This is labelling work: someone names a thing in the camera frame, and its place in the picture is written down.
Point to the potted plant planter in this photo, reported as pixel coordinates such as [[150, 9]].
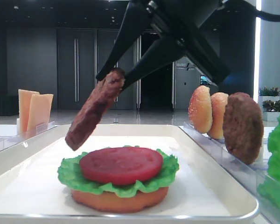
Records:
[[266, 94], [271, 110]]

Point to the white rectangular serving tray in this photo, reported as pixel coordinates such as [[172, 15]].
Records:
[[202, 193]]

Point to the green lettuce leaf on tray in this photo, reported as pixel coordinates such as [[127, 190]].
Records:
[[69, 174]]

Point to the green lettuce leaf in rack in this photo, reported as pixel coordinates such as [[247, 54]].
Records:
[[278, 163]]

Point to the potted plant lower planter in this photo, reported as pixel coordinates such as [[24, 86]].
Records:
[[271, 110]]

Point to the clear acrylic rack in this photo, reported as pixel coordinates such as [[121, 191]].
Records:
[[9, 134], [253, 178]]

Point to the orange cheese slice near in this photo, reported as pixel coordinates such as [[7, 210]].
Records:
[[40, 108]]

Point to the clear acrylic right rack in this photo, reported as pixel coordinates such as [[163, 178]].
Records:
[[253, 178]]

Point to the sesame bun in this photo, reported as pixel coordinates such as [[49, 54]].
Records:
[[200, 109], [218, 102]]

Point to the sesame top bun far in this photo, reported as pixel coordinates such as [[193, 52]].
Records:
[[200, 109]]

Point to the clear acrylic left rack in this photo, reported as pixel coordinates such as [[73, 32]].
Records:
[[9, 134]]

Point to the sesame top bun near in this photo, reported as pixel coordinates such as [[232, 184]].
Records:
[[218, 102]]

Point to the brown meat patty front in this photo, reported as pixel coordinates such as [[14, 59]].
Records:
[[100, 100]]

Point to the bottom bun slice on tray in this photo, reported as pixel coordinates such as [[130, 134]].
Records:
[[110, 202]]

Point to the potted plant upper planter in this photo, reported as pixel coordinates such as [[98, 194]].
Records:
[[266, 94]]

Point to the brown meat patty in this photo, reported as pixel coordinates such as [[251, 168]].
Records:
[[100, 100], [243, 127]]

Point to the orange cheese slice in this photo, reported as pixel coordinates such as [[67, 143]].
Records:
[[24, 107], [40, 108]]

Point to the dark double door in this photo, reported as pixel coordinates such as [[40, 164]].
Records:
[[81, 54]]

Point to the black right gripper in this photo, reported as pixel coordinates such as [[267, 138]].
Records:
[[177, 22]]

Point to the small wall monitor screen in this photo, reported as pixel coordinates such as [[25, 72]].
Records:
[[205, 81]]

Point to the brown meat patty rear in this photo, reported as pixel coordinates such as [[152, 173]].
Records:
[[243, 127]]

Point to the red tomato slice on tray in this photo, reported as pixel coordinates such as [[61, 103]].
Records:
[[121, 165]]

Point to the orange cheese slice far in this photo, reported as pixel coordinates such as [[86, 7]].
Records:
[[24, 107]]

